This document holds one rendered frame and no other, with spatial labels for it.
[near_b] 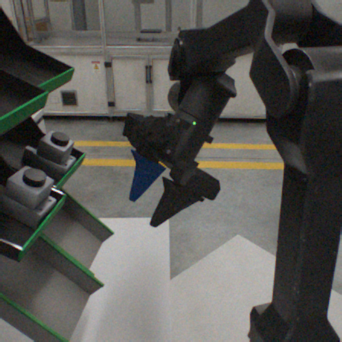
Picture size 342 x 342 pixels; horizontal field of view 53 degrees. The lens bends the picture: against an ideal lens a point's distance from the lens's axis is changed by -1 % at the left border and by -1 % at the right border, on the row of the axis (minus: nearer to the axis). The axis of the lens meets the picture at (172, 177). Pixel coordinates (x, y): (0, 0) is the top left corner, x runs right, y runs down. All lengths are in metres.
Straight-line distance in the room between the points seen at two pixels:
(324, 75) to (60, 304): 0.54
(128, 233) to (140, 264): 0.14
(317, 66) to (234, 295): 0.68
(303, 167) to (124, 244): 0.77
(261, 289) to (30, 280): 0.52
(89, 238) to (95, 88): 3.68
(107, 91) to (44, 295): 3.80
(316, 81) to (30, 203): 0.38
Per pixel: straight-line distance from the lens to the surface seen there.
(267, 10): 0.30
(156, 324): 0.80
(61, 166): 0.61
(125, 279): 0.89
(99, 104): 4.41
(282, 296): 0.34
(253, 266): 0.94
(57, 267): 0.66
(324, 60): 0.25
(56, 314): 0.64
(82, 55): 4.32
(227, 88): 0.46
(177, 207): 0.46
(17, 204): 0.51
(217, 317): 0.81
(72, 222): 0.77
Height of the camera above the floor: 1.49
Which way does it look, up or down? 29 degrees down
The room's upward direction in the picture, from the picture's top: straight up
